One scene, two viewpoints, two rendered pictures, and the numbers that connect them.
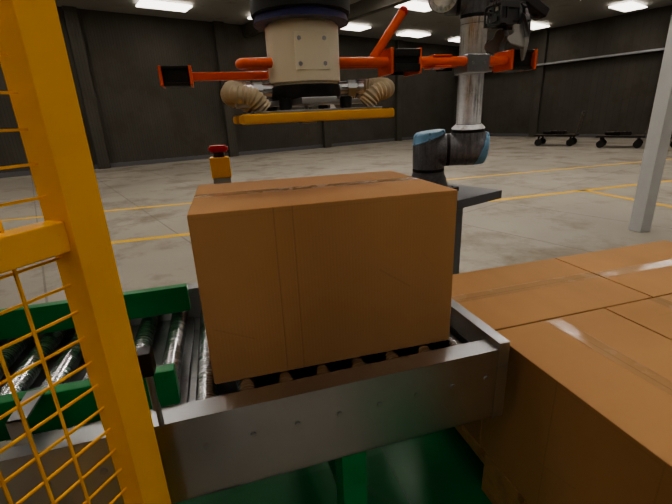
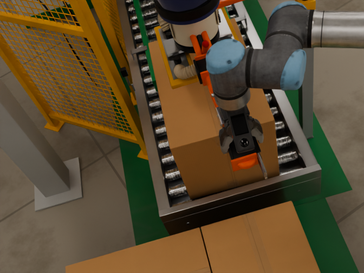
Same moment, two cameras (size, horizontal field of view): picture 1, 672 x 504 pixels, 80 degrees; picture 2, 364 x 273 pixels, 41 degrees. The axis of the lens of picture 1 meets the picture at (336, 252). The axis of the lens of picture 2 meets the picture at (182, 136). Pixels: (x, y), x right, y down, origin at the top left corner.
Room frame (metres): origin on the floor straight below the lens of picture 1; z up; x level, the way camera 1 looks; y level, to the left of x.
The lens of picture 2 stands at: (1.34, -1.28, 2.39)
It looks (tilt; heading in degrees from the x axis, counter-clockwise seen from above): 52 degrees down; 110
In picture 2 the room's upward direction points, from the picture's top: 20 degrees counter-clockwise
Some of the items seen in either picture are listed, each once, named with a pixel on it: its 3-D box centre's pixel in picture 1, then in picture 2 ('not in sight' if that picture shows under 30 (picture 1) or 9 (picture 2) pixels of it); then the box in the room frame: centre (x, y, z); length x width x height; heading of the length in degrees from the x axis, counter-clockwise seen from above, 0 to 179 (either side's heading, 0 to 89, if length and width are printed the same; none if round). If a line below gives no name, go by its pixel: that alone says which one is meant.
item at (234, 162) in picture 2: (514, 61); (240, 151); (1.21, -0.52, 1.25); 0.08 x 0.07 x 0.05; 107
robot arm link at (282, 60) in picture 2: not in sight; (277, 65); (1.33, -0.50, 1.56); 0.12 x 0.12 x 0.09; 79
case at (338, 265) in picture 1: (318, 259); (212, 108); (1.04, 0.05, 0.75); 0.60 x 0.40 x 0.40; 104
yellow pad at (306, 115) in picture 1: (316, 109); (174, 50); (0.95, 0.03, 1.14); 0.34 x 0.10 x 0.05; 107
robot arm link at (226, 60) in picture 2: not in sight; (228, 69); (1.22, -0.49, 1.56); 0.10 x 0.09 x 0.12; 169
